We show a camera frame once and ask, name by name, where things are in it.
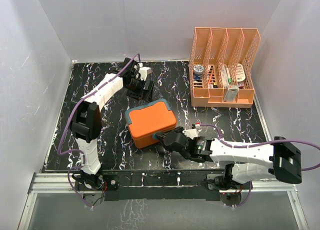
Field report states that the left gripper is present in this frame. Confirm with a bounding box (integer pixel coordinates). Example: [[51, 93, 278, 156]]
[[125, 77, 155, 105]]

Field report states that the orange medicine box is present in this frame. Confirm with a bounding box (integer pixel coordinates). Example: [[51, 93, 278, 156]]
[[127, 102, 177, 149]]

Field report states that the teal divided tray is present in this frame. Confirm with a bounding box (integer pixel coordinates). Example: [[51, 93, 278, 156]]
[[124, 98, 171, 125]]

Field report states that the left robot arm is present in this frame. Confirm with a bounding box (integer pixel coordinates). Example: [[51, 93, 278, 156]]
[[69, 57, 154, 190]]

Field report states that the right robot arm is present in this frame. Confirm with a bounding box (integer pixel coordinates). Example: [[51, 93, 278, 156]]
[[153, 127, 302, 190]]

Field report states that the blue round tin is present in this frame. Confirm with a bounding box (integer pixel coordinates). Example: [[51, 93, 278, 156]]
[[193, 64, 205, 76]]

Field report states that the peach desk file organizer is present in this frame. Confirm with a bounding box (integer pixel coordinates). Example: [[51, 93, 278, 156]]
[[189, 27, 261, 108]]

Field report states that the white pill blister pack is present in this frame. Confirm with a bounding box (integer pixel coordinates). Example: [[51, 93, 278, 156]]
[[235, 63, 246, 82]]

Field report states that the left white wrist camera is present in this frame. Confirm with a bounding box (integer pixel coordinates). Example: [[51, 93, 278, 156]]
[[138, 62, 152, 81]]

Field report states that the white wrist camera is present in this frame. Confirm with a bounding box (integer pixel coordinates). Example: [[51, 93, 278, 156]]
[[138, 62, 152, 81], [182, 123, 201, 140]]

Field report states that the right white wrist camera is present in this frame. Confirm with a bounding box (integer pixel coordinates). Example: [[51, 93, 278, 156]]
[[182, 123, 201, 140]]

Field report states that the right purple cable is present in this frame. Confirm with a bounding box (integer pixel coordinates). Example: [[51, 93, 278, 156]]
[[198, 123, 320, 208]]

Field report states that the aluminium frame rail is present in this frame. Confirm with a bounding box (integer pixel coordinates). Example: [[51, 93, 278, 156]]
[[18, 173, 309, 230]]

